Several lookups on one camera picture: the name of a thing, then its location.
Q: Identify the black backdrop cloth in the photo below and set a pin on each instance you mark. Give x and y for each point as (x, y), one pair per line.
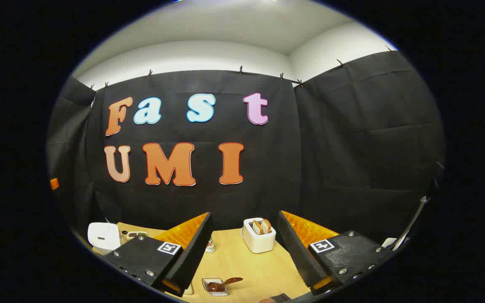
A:
(331, 160)

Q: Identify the toast bread slice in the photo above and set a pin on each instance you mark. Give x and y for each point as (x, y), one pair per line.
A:
(257, 227)
(266, 225)

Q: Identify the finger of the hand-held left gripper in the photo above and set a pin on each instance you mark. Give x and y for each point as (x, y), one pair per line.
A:
(54, 184)

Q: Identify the white toaster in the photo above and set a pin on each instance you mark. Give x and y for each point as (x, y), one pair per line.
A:
(260, 243)

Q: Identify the white drink bottle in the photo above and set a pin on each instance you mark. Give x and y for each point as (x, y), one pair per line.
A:
(210, 246)

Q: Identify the brown wooden spoon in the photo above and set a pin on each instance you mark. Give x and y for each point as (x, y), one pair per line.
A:
(217, 286)

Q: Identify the white divided seasoning dish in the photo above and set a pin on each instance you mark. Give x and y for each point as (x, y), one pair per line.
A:
(137, 234)

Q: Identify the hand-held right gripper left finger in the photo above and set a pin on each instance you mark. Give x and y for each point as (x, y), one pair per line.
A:
(192, 252)

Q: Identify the black square pad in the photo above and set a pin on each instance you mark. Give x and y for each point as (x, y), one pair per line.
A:
(280, 298)

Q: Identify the white flat panel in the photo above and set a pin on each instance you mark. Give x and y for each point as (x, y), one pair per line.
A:
(389, 242)

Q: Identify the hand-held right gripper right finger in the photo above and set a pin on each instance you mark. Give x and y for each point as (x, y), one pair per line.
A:
(299, 256)

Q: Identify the white rice cooker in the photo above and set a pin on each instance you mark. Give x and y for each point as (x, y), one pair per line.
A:
(103, 236)

